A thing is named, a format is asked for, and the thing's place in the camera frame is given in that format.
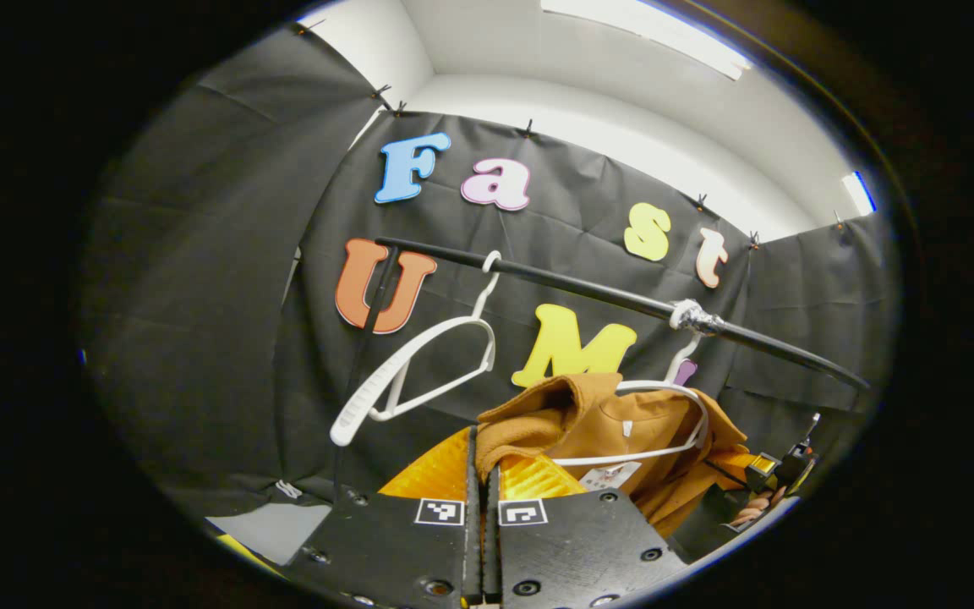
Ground white ribbed plastic hanger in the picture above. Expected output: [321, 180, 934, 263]
[329, 250, 503, 447]

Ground brown shirt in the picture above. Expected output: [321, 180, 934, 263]
[476, 372, 752, 539]

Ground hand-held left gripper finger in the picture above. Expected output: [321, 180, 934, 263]
[284, 425, 482, 609]
[484, 455, 691, 609]

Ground black clothes rack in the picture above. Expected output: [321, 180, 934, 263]
[331, 237, 871, 508]

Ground white hanger with taped hook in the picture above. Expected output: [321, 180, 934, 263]
[553, 298, 720, 468]

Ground small ceiling light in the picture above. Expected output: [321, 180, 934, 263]
[842, 171, 878, 216]

